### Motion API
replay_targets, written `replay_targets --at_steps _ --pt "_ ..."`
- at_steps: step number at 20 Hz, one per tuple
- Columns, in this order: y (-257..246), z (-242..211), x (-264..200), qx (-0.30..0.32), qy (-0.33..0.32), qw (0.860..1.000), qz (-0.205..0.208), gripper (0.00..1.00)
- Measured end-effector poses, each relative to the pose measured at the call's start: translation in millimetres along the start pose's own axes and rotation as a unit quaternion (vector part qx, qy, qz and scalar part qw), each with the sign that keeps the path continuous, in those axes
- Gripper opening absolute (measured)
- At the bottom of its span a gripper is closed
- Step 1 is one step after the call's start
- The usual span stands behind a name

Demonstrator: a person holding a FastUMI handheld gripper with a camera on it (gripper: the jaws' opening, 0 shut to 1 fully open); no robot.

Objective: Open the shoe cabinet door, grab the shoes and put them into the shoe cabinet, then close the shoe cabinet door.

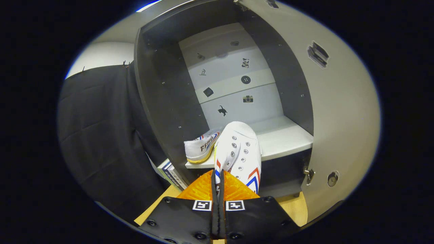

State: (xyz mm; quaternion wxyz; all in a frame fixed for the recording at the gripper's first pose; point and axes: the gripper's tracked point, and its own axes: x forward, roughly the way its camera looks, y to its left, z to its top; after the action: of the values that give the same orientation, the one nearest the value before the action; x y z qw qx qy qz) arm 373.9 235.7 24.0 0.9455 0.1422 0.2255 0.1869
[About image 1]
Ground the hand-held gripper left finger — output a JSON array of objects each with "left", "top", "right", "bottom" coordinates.
[{"left": 138, "top": 169, "right": 220, "bottom": 244}]

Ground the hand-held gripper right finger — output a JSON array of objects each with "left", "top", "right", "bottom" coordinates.
[{"left": 219, "top": 169, "right": 301, "bottom": 244}]

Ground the white shoe with red-blue stripes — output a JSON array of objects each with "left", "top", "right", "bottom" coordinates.
[
  {"left": 184, "top": 128, "right": 223, "bottom": 164},
  {"left": 214, "top": 121, "right": 262, "bottom": 195}
]

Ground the dark grey shoe cabinet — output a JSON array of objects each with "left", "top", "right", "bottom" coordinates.
[{"left": 134, "top": 0, "right": 314, "bottom": 199}]

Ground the white and green book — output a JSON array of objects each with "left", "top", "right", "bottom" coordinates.
[{"left": 157, "top": 159, "right": 174, "bottom": 180}]

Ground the black backdrop cloth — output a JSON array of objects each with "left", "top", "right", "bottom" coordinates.
[{"left": 57, "top": 62, "right": 170, "bottom": 222}]

